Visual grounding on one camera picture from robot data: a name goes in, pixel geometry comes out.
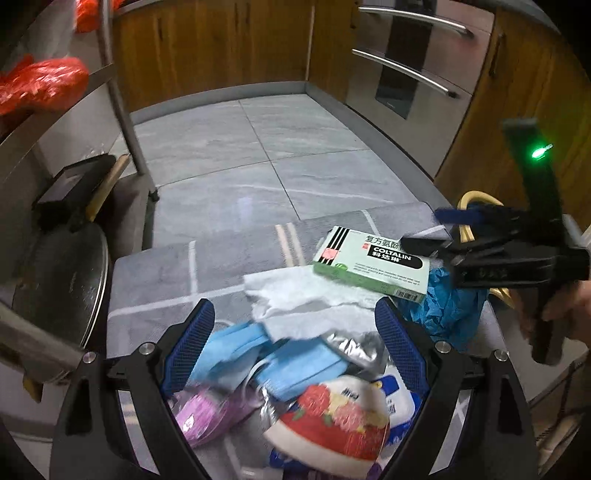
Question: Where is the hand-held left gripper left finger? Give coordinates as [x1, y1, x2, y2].
[50, 298, 218, 480]

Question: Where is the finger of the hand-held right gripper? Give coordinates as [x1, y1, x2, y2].
[399, 234, 506, 261]
[433, 207, 561, 245]

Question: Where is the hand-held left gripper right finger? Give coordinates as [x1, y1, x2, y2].
[374, 298, 541, 480]

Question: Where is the yellow rimmed teal bin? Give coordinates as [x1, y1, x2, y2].
[456, 190, 513, 305]

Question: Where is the green white medicine box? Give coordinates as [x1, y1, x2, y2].
[313, 226, 432, 304]

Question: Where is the blue white foil packet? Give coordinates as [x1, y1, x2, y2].
[318, 330, 423, 446]

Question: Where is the red white paper cup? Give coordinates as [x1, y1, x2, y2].
[263, 375, 391, 463]

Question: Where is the white tissue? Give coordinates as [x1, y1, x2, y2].
[243, 270, 385, 343]

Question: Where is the person's right hand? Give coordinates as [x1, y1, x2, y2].
[510, 277, 591, 344]

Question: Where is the light blue face mask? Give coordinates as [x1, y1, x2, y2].
[188, 320, 274, 389]
[252, 336, 352, 403]

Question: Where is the blue crumpled glove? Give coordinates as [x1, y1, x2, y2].
[402, 268, 490, 342]

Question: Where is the grey mat with white lines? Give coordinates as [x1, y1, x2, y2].
[107, 200, 509, 480]

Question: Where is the narrow wooden cabinet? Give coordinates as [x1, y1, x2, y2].
[434, 14, 591, 219]

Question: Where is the round metal lid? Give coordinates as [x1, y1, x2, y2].
[11, 222, 110, 352]

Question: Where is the black flat box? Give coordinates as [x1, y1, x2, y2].
[34, 154, 116, 232]

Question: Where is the metal shelf rack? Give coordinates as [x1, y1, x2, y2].
[0, 0, 160, 385]

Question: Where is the long wooden cabinet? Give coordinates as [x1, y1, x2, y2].
[111, 0, 361, 114]

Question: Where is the red plastic bag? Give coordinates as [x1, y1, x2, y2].
[74, 0, 126, 34]
[0, 56, 91, 117]

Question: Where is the steel oven with bar handles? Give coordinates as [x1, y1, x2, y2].
[307, 0, 498, 182]

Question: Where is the wooden handle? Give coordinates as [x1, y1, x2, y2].
[85, 154, 133, 222]

